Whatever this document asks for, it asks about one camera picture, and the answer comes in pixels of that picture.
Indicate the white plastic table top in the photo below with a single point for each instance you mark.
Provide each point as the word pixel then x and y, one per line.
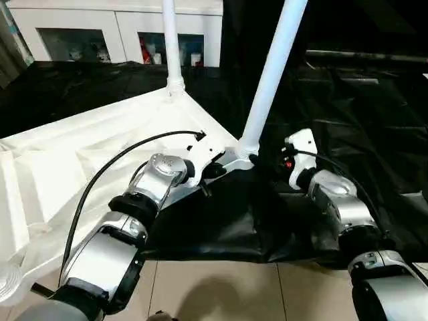
pixel 67 160

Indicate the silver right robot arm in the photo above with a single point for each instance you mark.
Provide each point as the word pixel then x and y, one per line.
pixel 351 207

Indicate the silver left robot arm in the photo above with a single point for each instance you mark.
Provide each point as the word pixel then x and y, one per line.
pixel 100 254

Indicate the black work mat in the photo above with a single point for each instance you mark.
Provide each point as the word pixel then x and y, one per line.
pixel 351 117

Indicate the red white bottle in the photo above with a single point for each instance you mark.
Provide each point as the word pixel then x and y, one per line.
pixel 146 53

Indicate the white glass door cabinet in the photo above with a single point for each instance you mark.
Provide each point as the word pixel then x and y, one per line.
pixel 83 16

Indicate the grey curtain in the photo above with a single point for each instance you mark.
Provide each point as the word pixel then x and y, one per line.
pixel 10 50

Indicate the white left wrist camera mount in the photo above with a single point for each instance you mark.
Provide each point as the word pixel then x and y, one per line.
pixel 204 154

